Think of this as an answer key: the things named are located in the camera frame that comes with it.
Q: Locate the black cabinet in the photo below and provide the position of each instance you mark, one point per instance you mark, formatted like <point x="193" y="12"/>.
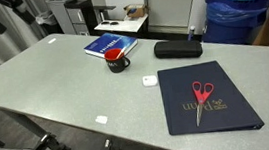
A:
<point x="89" y="16"/>

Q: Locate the blue trash bin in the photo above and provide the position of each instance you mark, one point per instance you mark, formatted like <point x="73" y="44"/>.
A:
<point x="224" y="34"/>

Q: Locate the black mug red inside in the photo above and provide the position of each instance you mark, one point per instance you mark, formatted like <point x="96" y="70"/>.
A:
<point x="116" y="66"/>

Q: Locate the navy Penn binder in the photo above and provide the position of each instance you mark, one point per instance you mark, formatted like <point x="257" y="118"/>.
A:
<point x="176" y="94"/>

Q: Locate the white side table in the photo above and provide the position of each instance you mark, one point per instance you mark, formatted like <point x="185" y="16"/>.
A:
<point x="126" y="25"/>

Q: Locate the blue hardcover book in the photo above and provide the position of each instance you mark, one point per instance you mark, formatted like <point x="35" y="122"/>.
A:
<point x="104" y="44"/>

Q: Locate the thin white pen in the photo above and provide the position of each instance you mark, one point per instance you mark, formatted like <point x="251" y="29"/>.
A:
<point x="120" y="54"/>

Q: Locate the small white square device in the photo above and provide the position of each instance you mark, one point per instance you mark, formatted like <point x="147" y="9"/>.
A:
<point x="150" y="80"/>

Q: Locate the black zippered case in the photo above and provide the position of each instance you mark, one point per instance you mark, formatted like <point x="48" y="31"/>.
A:
<point x="177" y="49"/>

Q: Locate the gray table leg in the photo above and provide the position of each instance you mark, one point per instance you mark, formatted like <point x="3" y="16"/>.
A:
<point x="25" y="123"/>

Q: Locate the white tape label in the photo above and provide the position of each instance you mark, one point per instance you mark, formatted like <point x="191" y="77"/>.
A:
<point x="101" y="119"/>
<point x="52" y="40"/>

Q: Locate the gray filing cabinet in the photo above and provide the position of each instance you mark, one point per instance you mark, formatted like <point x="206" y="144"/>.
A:
<point x="59" y="15"/>

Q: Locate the white plastic bag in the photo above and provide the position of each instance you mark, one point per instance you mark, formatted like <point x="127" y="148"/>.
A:
<point x="46" y="19"/>

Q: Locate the white capped blue bottle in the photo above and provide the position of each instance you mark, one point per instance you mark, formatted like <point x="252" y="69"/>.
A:
<point x="191" y="33"/>

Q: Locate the open cardboard box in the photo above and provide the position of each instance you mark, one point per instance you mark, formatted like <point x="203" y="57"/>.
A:
<point x="136" y="11"/>

